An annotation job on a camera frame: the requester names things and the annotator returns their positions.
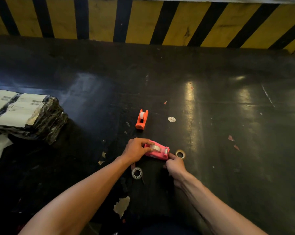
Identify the person's right hand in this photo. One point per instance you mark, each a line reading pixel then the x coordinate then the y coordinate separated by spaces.
pixel 174 167

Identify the person's left hand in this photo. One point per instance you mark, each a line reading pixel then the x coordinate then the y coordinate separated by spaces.
pixel 134 151

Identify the person's left thumb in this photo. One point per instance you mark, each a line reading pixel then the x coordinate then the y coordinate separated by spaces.
pixel 147 150

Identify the pink tape dispenser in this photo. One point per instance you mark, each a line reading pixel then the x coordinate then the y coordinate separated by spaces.
pixel 158 151

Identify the person's right forearm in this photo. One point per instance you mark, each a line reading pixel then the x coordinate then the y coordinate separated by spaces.
pixel 216 205

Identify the person's left forearm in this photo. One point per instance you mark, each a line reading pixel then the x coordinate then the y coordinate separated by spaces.
pixel 76 198

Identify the clear tape roll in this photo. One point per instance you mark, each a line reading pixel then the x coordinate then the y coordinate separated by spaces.
pixel 137 173

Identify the orange tape dispenser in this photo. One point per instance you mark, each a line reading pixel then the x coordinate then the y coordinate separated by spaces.
pixel 141 119

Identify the yellowish tape roll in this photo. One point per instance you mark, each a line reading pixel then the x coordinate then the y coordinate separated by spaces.
pixel 180 154

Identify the round white sticker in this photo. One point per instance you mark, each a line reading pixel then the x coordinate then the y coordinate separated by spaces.
pixel 171 119

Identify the torn paper scrap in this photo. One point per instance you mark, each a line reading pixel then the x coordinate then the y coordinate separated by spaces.
pixel 121 206

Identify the stack of black wrapped parcels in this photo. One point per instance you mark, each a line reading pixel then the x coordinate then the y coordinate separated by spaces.
pixel 27 116

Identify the yellow black striped barrier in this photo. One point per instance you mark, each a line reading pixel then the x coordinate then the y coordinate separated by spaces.
pixel 147 21

